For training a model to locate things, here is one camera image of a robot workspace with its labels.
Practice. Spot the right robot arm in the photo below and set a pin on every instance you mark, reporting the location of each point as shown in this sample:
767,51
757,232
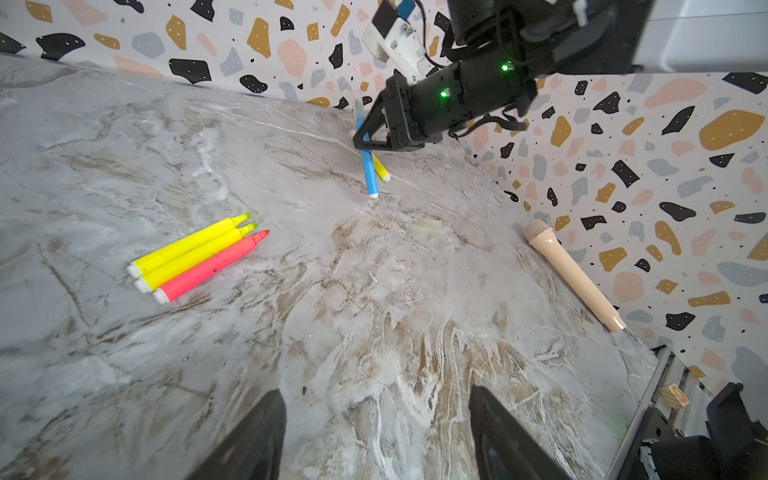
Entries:
600,37

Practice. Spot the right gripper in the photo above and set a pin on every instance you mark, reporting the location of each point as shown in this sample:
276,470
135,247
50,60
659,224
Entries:
465,90

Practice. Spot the small wooden tag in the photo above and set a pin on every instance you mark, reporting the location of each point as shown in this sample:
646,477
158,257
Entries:
674,396

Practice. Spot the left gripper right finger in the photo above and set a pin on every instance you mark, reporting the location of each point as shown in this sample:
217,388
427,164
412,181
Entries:
503,447

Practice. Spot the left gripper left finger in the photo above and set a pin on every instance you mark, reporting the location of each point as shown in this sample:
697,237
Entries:
253,449

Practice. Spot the yellow highlighter pen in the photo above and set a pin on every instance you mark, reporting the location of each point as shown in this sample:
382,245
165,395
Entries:
380,170
159,257
153,279

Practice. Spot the wooden rolling pin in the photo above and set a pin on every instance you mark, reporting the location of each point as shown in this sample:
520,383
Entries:
543,239

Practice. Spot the pink highlighter pen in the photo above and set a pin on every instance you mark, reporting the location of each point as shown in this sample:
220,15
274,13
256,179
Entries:
201,273

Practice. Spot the blue highlighter pen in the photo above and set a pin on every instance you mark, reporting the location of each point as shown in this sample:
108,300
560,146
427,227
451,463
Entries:
367,158

